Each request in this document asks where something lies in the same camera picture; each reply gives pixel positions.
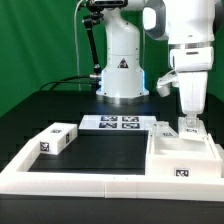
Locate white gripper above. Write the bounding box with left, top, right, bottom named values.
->
left=170, top=46, right=214, bottom=127

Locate black cable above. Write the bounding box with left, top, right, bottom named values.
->
left=39, top=74, right=101, bottom=92

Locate white cabinet box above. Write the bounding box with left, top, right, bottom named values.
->
left=145, top=133, right=223, bottom=178

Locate white door piece with knob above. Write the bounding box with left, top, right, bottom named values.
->
left=145, top=121, right=178, bottom=137

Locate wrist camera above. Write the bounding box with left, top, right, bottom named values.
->
left=156, top=70, right=179, bottom=97

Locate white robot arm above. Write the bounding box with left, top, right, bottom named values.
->
left=83, top=0, right=223, bottom=127

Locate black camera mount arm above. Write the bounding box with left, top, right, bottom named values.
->
left=82, top=0, right=102, bottom=74

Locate white block with tags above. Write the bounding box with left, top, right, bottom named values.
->
left=38, top=122, right=78, bottom=155

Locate white flat panel with tags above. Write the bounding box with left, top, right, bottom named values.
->
left=79, top=115, right=157, bottom=130

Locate white cable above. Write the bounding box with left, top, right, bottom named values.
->
left=73, top=0, right=83, bottom=92

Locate white U-shaped frame border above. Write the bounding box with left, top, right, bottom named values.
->
left=0, top=140, right=224, bottom=202

